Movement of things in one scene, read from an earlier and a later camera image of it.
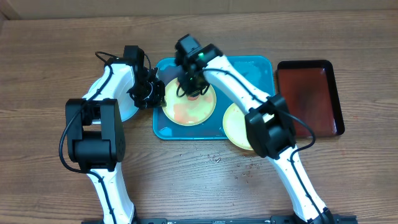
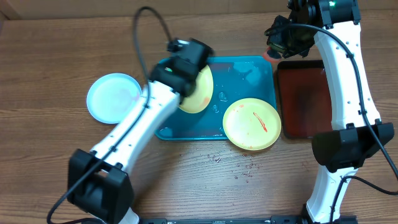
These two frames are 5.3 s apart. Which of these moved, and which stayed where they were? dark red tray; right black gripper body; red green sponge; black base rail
Moved: right black gripper body; red green sponge
Stayed: dark red tray; black base rail
